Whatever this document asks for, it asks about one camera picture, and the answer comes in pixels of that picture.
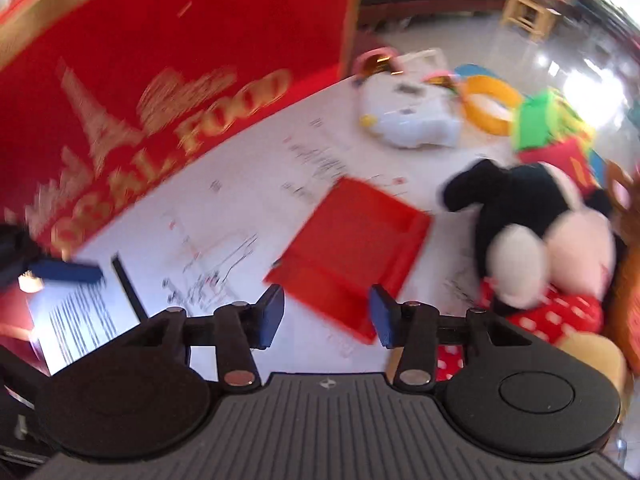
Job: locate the red plastic toy tray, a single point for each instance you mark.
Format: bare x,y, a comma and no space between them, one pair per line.
350,240

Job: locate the mouse plush polka dot dress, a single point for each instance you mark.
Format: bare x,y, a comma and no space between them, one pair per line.
525,195

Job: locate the small wooden chair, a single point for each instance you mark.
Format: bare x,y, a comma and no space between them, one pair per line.
525,7

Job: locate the brown plush with cream ears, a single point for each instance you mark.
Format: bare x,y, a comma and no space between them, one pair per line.
630,285

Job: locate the brown monkey plush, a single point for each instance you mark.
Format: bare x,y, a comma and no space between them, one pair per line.
622,180

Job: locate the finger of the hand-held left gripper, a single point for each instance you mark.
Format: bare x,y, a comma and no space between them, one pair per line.
70,271

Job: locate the white instruction sheet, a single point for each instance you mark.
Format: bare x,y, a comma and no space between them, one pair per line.
250,185

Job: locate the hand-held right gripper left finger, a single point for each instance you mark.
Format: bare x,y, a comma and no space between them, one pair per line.
270,315

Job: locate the red cardboard box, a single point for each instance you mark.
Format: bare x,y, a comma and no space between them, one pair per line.
175,60

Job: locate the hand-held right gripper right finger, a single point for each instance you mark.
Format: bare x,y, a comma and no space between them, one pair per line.
382,317

